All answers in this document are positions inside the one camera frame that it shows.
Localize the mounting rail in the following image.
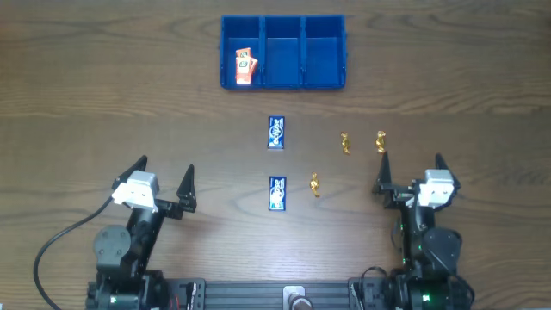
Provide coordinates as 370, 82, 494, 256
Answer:
85, 277, 391, 310

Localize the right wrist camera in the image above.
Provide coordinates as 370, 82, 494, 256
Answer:
416, 168, 457, 209

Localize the blue candy pack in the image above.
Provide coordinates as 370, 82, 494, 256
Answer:
267, 115, 286, 151
268, 175, 288, 212

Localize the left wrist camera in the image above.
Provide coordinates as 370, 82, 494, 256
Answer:
110, 170, 161, 213

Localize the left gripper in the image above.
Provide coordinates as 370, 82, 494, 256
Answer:
111, 154, 198, 221

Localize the blue tray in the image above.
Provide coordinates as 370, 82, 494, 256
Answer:
219, 15, 348, 91

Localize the black cable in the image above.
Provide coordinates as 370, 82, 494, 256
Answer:
33, 195, 115, 310
359, 217, 408, 298

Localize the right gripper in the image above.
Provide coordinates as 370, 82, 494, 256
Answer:
371, 150, 462, 210

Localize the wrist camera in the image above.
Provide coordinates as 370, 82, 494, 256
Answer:
110, 170, 161, 213
416, 168, 457, 209

